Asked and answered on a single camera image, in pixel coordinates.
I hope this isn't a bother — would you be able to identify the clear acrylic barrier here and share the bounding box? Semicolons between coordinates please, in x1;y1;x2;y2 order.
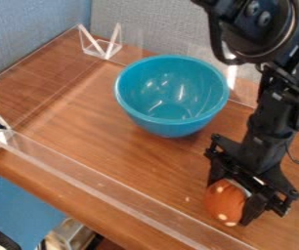
110;28;299;129
0;130;256;250

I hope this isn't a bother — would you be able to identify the blue plastic bowl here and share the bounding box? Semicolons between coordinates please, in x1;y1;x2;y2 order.
113;54;230;139

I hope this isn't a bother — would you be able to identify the clear acrylic front barrier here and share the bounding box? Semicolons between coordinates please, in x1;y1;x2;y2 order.
0;130;256;250

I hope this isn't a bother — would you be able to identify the brown spotted toy mushroom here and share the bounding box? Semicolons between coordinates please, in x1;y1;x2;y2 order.
204;179;248;227

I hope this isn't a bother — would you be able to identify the clear acrylic back barrier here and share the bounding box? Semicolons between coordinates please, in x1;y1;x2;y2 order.
110;28;299;129

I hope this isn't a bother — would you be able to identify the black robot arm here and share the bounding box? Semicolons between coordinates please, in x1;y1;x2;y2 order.
190;0;299;226

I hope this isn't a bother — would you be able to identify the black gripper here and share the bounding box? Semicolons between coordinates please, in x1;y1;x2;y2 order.
205;133;299;226

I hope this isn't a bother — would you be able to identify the clear box under table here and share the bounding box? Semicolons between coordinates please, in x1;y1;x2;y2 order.
34;218;96;250

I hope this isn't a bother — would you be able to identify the clear acrylic corner bracket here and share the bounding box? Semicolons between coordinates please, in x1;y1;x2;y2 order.
78;23;122;60

